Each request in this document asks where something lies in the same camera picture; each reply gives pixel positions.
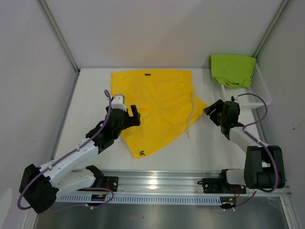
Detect yellow shorts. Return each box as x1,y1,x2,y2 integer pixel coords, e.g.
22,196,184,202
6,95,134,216
111,69,207,159

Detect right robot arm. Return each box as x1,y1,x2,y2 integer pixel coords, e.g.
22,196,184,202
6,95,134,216
202,99,286,193

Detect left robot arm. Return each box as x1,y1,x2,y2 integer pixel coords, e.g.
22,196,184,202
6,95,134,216
19,105,141,213

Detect green folded shorts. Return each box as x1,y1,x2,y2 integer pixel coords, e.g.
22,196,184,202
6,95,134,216
209,54,256,88

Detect white perforated plastic basket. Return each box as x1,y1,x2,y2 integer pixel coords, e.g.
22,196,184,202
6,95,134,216
220,63,272,109

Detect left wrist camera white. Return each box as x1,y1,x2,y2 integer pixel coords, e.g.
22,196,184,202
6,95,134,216
111,94,127,112

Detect aluminium mounting rail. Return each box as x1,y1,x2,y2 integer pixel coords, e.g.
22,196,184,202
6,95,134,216
54,169,293,197

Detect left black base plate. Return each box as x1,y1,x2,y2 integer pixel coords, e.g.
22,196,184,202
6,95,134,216
95,176,119,192

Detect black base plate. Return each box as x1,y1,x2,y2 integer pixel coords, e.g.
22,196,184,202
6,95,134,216
95,176,119,192
197,178,246,194

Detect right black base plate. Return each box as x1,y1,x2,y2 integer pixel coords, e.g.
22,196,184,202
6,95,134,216
197,178,246,194

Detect white slotted cable duct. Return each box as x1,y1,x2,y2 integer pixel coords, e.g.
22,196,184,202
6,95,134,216
56,194,222,206

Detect left aluminium corner post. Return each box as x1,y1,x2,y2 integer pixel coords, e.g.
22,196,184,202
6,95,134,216
37,0,80,75

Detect aluminium corner post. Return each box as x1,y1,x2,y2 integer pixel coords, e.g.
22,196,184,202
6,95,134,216
253,0,292,58
37,0,80,75

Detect right aluminium corner post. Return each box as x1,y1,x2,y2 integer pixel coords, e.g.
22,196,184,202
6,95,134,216
253,0,292,58

